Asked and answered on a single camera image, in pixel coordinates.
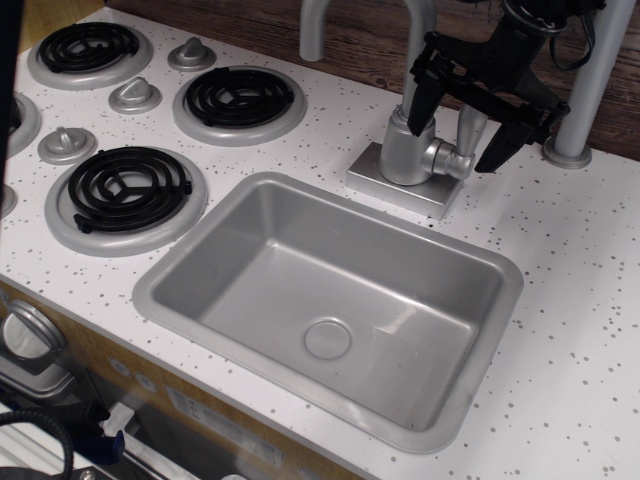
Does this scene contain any black coil burner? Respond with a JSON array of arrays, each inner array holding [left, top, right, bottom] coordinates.
[[27, 22, 153, 91], [45, 146, 208, 258], [172, 66, 307, 147]]

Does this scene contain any silver faucet lever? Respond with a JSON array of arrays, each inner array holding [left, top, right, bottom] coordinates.
[[423, 105, 488, 180]]

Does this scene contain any grey support pole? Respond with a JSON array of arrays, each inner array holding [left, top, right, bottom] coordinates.
[[542, 0, 635, 170]]

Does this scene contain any middle black coil burner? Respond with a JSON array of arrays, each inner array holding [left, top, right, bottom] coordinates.
[[172, 66, 307, 147]]

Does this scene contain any left edge grey burner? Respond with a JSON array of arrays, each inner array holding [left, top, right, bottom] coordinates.
[[7, 92, 41, 158]]

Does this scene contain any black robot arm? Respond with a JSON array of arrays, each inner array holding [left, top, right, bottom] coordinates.
[[408, 1, 605, 173]]

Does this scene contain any rear silver stove knob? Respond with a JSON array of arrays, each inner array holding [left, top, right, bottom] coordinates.
[[167, 37, 216, 72]]

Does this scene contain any silver oven dial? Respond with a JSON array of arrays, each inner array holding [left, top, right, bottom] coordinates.
[[1, 300, 66, 360]]

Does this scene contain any dark foreground post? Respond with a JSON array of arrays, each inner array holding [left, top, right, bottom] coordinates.
[[0, 0, 26, 201]]

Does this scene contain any front silver stove knob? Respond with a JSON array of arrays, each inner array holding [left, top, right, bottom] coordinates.
[[38, 127, 97, 165]]

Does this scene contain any silver toy faucet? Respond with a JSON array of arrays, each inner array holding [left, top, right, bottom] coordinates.
[[299, 0, 463, 220]]

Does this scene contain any rear black coil burner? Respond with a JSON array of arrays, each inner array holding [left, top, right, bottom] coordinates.
[[27, 22, 153, 91]]

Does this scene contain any black coiled cable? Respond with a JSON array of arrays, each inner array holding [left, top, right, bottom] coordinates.
[[0, 407, 76, 474]]

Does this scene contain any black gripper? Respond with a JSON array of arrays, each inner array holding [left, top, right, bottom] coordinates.
[[407, 10, 569, 173]]

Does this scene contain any silver stove knob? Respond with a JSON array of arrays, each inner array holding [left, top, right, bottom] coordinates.
[[108, 77, 162, 115], [38, 127, 97, 165], [167, 37, 216, 72]]

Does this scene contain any front black coil burner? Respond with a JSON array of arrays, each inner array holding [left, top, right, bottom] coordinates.
[[45, 146, 208, 258]]

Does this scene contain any middle silver stove knob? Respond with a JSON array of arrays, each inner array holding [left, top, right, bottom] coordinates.
[[108, 77, 162, 115]]

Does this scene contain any grey plastic sink basin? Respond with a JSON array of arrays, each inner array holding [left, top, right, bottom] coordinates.
[[133, 173, 524, 454]]

